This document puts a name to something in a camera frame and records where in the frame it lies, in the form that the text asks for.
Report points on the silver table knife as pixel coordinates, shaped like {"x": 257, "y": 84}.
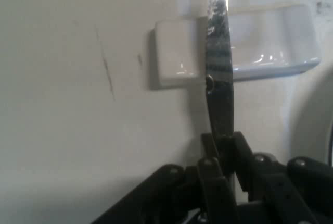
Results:
{"x": 219, "y": 78}

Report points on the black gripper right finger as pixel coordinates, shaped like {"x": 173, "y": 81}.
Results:
{"x": 286, "y": 195}

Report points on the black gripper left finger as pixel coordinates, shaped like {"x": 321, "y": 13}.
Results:
{"x": 208, "y": 195}

